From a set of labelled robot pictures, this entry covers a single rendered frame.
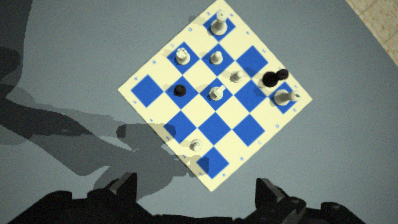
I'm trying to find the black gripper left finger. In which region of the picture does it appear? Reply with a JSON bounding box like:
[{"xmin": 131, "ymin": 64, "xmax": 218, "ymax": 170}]
[{"xmin": 7, "ymin": 172, "xmax": 172, "ymax": 224}]

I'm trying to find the blue and cream chessboard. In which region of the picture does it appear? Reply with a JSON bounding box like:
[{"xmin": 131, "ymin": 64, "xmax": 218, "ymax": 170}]
[{"xmin": 118, "ymin": 0, "xmax": 312, "ymax": 192}]

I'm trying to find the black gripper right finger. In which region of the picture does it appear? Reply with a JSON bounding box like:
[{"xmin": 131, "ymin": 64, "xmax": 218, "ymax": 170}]
[{"xmin": 228, "ymin": 178, "xmax": 366, "ymax": 224}]

